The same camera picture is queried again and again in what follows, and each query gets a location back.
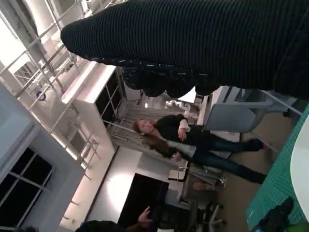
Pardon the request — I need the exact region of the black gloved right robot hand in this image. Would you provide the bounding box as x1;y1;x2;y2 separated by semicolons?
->
60;0;309;100

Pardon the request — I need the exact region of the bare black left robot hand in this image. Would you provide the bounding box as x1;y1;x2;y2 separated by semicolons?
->
251;198;295;232

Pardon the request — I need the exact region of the white square plate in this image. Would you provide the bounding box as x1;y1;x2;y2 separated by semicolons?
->
290;119;309;213

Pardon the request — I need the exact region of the green cutting mat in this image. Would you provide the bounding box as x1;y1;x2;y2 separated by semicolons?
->
245;102;309;232

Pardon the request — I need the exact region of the bright computer monitor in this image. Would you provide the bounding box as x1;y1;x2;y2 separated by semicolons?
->
178;87;196;103

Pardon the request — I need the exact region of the dark office chair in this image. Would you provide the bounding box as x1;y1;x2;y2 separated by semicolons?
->
154;188;225;232

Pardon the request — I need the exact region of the grey chair with white legs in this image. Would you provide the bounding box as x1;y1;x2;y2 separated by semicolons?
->
202;87;304;154

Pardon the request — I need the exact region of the person in dark shoes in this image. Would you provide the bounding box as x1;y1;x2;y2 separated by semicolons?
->
132;113;270;186

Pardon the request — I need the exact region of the white side table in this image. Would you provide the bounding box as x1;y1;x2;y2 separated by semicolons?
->
168;166;189;182

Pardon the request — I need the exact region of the tall white glass-door cabinet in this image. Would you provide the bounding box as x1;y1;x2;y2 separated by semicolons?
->
61;61;126;136

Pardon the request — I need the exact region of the large black screen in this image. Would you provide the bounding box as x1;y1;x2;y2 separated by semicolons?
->
117;173;169;232

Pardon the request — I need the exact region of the person in white trousers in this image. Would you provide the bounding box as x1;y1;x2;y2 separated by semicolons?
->
76;206;154;232

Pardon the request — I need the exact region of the white metal rack frame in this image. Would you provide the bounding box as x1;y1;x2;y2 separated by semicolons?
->
0;0;80;102

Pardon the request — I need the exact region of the dark window with white frame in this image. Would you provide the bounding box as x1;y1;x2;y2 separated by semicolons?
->
0;147;54;228

